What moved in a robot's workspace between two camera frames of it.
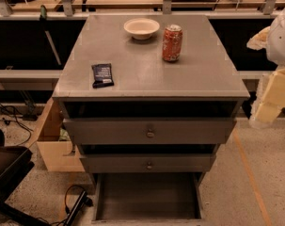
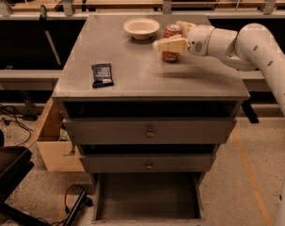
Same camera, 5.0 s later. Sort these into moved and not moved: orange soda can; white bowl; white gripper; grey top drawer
Moved: white gripper
Not moved: grey top drawer; white bowl; orange soda can
